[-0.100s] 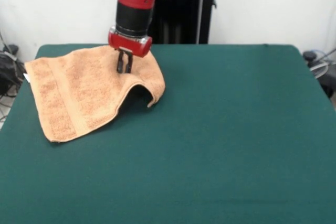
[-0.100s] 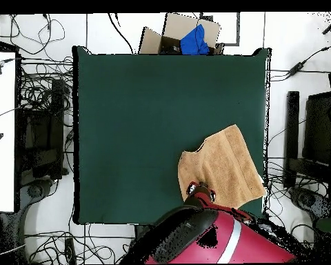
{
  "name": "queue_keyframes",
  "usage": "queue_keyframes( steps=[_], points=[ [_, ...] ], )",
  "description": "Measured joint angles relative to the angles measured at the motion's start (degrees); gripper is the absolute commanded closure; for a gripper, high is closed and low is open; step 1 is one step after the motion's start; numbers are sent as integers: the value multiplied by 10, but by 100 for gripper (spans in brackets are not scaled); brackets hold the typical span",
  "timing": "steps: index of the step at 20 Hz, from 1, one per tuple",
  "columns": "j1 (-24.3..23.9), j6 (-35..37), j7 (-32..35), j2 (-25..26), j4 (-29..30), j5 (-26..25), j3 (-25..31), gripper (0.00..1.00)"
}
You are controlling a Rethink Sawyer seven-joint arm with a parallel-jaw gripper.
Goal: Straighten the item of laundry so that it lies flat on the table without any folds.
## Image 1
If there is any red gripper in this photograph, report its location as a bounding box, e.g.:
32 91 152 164
108 26 153 73

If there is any tan terry towel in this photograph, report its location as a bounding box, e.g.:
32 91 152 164
23 45 166 143

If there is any dark grey stand base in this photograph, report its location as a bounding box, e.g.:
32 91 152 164
0 44 30 98
302 49 336 100

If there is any dark green table cloth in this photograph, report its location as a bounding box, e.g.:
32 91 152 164
0 44 336 224

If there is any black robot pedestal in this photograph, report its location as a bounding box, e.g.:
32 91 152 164
151 0 229 45

